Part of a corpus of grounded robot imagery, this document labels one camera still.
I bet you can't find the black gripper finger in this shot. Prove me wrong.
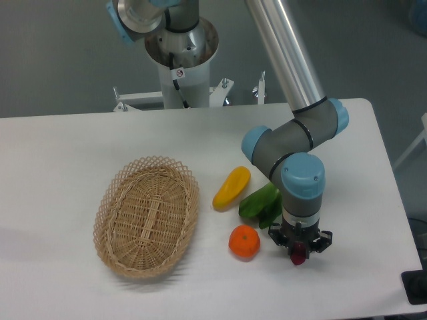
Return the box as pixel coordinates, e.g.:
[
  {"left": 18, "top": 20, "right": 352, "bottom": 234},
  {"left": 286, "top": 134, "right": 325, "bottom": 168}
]
[
  {"left": 268, "top": 223, "right": 294, "bottom": 257},
  {"left": 304, "top": 229, "right": 333, "bottom": 259}
]

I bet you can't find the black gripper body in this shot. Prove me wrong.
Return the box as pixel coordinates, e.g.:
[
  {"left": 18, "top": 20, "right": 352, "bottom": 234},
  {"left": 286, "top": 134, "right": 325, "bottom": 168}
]
[{"left": 280, "top": 219, "right": 320, "bottom": 250}]

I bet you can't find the purple sweet potato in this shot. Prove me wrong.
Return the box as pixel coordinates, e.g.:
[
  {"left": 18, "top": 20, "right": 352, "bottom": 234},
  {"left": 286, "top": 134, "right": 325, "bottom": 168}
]
[{"left": 290, "top": 243, "right": 306, "bottom": 265}]

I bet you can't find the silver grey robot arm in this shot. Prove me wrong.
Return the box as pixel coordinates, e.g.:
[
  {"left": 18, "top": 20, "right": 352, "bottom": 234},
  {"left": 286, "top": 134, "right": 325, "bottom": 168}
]
[{"left": 107, "top": 1, "right": 349, "bottom": 264}]

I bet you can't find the green bok choy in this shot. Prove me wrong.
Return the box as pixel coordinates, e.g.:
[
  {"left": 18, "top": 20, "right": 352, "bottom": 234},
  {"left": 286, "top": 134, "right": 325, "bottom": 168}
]
[{"left": 238, "top": 182, "right": 282, "bottom": 229}]

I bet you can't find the orange tangerine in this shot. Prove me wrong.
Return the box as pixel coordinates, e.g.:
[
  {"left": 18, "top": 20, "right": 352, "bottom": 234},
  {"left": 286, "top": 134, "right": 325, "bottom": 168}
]
[{"left": 228, "top": 225, "right": 261, "bottom": 259}]

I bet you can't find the yellow mango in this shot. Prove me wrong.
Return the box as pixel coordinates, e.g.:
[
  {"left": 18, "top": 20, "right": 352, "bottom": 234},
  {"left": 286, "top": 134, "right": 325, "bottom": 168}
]
[{"left": 212, "top": 166, "right": 251, "bottom": 211}]

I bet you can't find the black device at table edge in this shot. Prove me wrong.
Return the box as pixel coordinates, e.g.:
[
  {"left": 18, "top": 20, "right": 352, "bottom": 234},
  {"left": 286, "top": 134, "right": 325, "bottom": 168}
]
[{"left": 401, "top": 270, "right": 426, "bottom": 305}]

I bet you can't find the woven wicker basket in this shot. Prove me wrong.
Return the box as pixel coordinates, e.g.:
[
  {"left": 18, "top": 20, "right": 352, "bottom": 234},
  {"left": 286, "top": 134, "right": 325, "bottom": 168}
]
[{"left": 93, "top": 156, "right": 199, "bottom": 279}]

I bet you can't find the white frame at right edge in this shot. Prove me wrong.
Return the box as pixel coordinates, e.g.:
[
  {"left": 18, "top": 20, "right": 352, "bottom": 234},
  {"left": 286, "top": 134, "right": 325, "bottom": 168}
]
[{"left": 392, "top": 113, "right": 426, "bottom": 171}]

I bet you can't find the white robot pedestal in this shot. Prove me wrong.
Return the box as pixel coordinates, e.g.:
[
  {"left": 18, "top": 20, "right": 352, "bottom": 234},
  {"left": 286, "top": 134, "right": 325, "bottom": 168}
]
[{"left": 112, "top": 16, "right": 270, "bottom": 113}]

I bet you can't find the black cable on pedestal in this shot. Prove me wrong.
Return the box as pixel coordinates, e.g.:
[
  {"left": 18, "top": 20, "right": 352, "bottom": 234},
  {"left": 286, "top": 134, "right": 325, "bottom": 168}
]
[{"left": 168, "top": 52, "right": 190, "bottom": 109}]

